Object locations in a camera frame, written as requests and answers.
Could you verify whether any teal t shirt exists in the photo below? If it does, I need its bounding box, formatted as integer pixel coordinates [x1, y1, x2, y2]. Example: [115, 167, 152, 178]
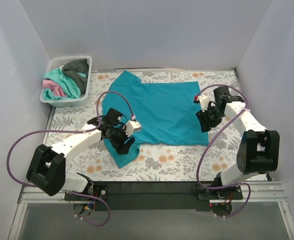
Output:
[102, 71, 209, 168]

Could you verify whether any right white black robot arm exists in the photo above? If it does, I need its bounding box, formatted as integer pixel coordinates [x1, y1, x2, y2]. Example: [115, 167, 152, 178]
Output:
[192, 84, 280, 200]

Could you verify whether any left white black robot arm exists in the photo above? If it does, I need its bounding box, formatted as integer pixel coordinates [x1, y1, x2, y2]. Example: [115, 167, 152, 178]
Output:
[26, 108, 142, 200]

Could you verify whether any floral patterned table mat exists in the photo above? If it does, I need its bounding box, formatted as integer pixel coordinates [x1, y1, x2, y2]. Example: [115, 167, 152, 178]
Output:
[43, 70, 241, 181]

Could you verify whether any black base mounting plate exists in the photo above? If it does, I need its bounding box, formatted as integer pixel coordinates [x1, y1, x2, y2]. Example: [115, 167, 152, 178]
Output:
[63, 181, 244, 212]

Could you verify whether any mint green shirt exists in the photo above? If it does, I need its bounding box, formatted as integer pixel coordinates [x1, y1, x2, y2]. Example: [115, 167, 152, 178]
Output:
[42, 68, 82, 101]

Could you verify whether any pink shirt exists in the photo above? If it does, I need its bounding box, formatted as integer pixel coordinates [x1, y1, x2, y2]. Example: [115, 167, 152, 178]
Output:
[43, 79, 67, 97]

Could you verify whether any dark grey shirt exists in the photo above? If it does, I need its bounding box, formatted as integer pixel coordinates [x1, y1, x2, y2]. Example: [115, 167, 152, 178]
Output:
[62, 58, 89, 95]

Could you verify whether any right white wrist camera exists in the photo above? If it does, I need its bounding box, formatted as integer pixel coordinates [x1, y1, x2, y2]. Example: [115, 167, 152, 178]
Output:
[193, 94, 210, 112]

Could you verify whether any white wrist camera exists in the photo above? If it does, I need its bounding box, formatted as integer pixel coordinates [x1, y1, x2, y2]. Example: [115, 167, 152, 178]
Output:
[193, 94, 210, 112]
[125, 120, 142, 137]

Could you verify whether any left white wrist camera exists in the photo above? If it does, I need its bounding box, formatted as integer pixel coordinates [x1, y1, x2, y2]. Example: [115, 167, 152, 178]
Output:
[125, 120, 142, 137]

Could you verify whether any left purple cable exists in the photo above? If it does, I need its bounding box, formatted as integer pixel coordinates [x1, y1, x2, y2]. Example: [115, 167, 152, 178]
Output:
[7, 90, 137, 227]

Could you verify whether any purple cable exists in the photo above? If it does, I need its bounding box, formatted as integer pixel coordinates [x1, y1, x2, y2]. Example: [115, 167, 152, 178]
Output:
[196, 84, 251, 218]
[7, 90, 137, 227]

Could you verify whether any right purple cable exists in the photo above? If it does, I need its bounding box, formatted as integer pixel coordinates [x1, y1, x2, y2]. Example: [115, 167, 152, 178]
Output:
[196, 84, 251, 218]

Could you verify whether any aluminium frame rail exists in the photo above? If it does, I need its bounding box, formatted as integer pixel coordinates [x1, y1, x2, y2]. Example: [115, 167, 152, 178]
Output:
[18, 181, 288, 203]

